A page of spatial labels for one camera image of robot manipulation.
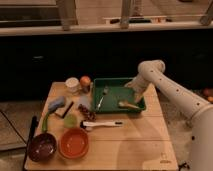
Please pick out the orange bowl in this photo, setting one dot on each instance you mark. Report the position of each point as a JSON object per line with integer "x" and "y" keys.
{"x": 74, "y": 143}

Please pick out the dark purple bowl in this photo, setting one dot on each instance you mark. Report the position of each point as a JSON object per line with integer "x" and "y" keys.
{"x": 42, "y": 147}

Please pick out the black stick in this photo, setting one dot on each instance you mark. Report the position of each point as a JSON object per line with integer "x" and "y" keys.
{"x": 68, "y": 108}

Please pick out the silver fork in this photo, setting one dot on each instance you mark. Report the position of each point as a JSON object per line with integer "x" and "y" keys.
{"x": 104, "y": 93}

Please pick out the green plastic tray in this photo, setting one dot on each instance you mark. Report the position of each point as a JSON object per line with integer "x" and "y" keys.
{"x": 117, "y": 92}

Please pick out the white handled brush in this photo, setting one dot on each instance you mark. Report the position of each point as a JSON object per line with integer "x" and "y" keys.
{"x": 85, "y": 124}

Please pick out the bunch of dark grapes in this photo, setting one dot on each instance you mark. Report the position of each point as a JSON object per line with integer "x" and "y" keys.
{"x": 88, "y": 115}

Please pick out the white cup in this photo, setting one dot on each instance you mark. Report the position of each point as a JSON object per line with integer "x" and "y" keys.
{"x": 72, "y": 84}

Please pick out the orange fruit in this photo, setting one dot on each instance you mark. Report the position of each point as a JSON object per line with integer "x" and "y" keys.
{"x": 85, "y": 81}

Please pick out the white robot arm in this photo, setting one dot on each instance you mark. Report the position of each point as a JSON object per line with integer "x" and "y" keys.
{"x": 196, "y": 109}

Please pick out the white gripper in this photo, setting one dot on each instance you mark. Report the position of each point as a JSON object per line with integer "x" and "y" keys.
{"x": 139, "y": 85}

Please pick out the green handled utensil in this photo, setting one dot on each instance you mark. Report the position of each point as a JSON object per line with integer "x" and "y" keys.
{"x": 45, "y": 123}

